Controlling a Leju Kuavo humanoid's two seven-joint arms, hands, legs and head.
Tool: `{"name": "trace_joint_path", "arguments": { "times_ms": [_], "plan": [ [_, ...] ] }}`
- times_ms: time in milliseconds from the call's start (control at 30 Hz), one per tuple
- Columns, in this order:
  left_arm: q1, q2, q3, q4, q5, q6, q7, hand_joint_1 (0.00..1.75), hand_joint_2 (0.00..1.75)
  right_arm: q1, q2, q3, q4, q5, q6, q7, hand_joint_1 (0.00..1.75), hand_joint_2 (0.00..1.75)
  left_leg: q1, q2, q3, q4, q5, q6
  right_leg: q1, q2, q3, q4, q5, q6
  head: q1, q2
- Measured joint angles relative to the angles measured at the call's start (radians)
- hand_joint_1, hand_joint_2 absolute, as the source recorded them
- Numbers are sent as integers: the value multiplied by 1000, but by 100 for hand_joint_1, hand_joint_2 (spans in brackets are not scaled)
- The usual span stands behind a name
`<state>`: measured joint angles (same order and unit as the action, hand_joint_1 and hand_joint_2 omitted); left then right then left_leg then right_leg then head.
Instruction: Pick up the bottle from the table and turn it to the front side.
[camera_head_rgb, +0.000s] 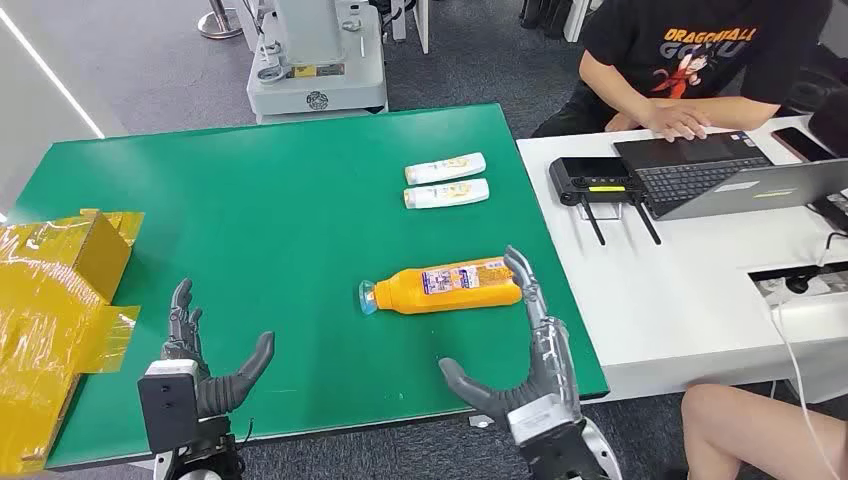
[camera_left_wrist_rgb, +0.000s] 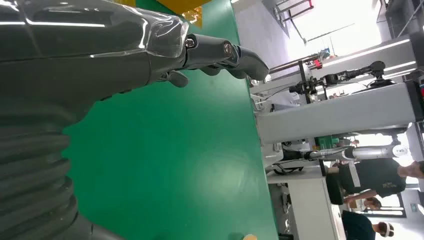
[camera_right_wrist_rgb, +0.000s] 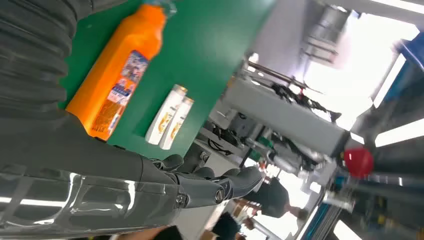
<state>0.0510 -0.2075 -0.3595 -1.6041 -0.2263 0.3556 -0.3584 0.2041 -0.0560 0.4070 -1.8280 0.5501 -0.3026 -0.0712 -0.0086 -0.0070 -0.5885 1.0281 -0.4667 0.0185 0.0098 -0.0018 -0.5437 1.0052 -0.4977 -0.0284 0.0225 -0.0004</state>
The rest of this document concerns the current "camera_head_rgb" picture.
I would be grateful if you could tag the white furniture leg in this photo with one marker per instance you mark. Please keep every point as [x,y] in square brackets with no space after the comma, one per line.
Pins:
[420,23]

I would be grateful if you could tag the black smartphone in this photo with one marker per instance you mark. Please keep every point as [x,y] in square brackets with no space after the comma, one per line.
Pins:
[803,144]

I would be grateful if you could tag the small white bottle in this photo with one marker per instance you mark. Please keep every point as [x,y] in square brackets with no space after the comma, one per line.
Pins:
[445,193]
[444,168]

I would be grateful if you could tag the white machine base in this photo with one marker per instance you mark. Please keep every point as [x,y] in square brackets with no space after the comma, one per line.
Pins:
[318,73]

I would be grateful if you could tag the black controller with antennas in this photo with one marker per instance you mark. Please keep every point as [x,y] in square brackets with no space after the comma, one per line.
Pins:
[586,175]

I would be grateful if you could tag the person in black shirt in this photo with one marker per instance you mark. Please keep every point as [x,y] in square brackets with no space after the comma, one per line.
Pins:
[689,46]

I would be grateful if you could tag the large orange bottle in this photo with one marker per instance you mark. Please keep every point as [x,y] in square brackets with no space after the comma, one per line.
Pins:
[411,295]

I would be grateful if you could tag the grey laptop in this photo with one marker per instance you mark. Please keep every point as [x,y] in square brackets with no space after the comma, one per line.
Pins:
[702,175]

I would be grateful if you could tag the metal stanchion base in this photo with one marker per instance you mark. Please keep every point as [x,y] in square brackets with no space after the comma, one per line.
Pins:
[218,23]

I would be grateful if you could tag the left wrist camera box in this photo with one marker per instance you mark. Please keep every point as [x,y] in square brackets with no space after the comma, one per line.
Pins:
[167,404]

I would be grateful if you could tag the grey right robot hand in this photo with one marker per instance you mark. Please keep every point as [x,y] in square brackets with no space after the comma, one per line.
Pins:
[550,384]

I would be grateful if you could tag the white table foot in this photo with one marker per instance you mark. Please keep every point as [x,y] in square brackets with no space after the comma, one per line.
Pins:
[481,421]

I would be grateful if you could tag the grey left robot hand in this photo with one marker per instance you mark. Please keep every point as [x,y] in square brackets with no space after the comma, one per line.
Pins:
[222,391]

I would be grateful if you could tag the yellow taped cardboard box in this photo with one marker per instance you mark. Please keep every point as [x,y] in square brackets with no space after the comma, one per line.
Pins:
[46,311]

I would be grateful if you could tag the power strip in desk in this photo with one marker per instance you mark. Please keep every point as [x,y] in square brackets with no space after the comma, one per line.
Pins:
[805,285]

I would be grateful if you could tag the person's hand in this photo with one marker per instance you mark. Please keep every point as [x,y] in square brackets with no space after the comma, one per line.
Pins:
[621,122]
[676,120]

